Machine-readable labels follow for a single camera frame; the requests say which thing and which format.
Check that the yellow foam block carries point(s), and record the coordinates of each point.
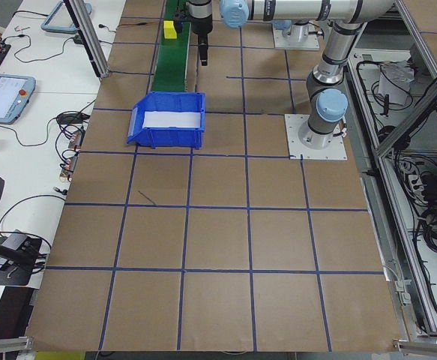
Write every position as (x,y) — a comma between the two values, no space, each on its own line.
(169,32)

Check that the green conveyor belt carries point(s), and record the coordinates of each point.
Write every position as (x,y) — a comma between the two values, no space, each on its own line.
(169,63)

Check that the blue plastic storage bin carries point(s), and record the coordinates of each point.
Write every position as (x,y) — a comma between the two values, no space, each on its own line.
(173,137)

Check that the black power adapter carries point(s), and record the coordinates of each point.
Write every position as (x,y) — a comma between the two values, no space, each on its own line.
(79,40)
(433,184)

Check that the light blue teach pendant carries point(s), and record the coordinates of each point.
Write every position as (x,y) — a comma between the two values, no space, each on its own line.
(4,97)
(64,17)

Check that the black power brick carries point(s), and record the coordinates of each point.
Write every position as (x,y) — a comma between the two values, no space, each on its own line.
(70,118)

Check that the small circuit board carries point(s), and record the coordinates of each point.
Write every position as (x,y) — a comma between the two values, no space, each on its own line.
(69,165)
(76,139)

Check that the metal Allen key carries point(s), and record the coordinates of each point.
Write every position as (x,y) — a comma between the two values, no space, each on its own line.
(21,28)

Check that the white crumpled bag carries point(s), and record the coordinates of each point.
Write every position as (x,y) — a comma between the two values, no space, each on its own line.
(394,80)

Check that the white power strip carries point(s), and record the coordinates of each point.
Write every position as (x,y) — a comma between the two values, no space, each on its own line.
(414,182)

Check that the small grey device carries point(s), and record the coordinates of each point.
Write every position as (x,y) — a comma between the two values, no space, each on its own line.
(15,240)

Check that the aluminium profile bar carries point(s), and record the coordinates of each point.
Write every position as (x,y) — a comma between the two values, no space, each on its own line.
(4,343)
(428,347)

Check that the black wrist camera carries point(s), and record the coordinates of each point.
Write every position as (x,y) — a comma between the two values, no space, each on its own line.
(178,22)

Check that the white square base plate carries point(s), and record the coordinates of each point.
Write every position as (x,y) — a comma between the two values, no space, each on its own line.
(330,152)
(297,44)

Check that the V-shaped metal bar frame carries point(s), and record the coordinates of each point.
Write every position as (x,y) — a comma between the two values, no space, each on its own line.
(409,125)

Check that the black camera stand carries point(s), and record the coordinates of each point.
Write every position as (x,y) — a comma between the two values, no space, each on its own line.
(0,277)

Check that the grey metal bracket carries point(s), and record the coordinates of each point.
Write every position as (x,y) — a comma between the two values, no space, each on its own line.
(401,294)

